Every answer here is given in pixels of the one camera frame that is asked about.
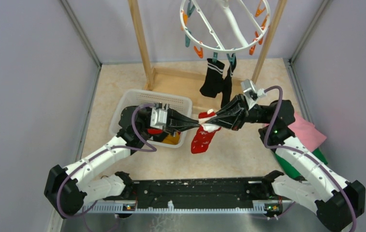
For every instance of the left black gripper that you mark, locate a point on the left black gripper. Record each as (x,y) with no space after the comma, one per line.
(177,122)

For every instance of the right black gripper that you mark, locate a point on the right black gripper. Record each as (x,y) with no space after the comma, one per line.
(235,117)

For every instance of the black sock white stripes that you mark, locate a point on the black sock white stripes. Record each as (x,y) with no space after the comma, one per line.
(227,84)

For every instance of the red Santa snowflake sock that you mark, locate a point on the red Santa snowflake sock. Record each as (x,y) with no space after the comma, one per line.
(205,132)

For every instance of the round white clip hanger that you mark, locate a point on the round white clip hanger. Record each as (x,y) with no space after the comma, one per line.
(224,27)

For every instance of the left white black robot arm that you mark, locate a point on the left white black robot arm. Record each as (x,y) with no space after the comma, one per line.
(71,187)

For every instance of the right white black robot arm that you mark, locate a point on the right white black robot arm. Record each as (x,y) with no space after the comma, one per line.
(335,201)

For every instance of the yellow sock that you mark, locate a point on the yellow sock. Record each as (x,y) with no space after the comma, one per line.
(172,140)

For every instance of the white plastic laundry basket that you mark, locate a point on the white plastic laundry basket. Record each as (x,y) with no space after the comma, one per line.
(136,97)

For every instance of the green cloth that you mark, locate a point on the green cloth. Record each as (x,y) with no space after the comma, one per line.
(291,171)

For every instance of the pink cloth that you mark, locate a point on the pink cloth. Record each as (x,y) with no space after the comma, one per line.
(306,132)

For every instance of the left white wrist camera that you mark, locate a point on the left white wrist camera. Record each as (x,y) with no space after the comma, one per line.
(158,118)

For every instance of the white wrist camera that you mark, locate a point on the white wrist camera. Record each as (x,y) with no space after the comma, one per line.
(250,90)
(158,118)

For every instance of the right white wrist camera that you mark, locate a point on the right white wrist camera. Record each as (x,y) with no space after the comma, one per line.
(250,90)

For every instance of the wooden hanger stand frame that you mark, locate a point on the wooden hanger stand frame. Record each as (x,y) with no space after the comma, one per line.
(182,83)

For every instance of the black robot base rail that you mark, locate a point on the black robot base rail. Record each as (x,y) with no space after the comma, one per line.
(212,194)

